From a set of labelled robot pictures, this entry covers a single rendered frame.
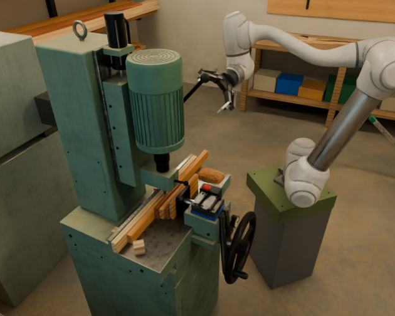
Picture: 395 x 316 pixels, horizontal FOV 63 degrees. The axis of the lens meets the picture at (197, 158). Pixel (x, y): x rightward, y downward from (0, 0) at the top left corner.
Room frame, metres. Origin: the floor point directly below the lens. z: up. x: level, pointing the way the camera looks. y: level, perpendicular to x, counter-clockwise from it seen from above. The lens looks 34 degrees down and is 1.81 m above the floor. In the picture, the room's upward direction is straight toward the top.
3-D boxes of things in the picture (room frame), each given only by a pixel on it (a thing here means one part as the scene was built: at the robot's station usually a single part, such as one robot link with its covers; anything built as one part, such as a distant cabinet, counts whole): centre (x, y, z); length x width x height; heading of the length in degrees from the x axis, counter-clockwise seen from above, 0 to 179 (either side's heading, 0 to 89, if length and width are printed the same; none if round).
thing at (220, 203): (0.92, -0.04, 0.99); 0.13 x 0.11 x 0.06; 152
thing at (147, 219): (1.07, 0.10, 0.92); 0.62 x 0.02 x 0.04; 152
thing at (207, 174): (1.19, -0.06, 0.91); 0.12 x 0.09 x 0.03; 62
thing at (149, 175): (1.02, 0.15, 1.03); 0.14 x 0.07 x 0.09; 62
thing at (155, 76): (1.01, 0.13, 1.35); 0.18 x 0.18 x 0.31
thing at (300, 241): (1.39, -0.54, 0.30); 0.30 x 0.30 x 0.60; 20
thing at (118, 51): (1.07, 0.26, 1.54); 0.08 x 0.08 x 0.17; 62
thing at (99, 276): (1.06, 0.24, 0.36); 0.58 x 0.45 x 0.71; 62
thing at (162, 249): (0.96, 0.04, 0.87); 0.61 x 0.30 x 0.06; 152
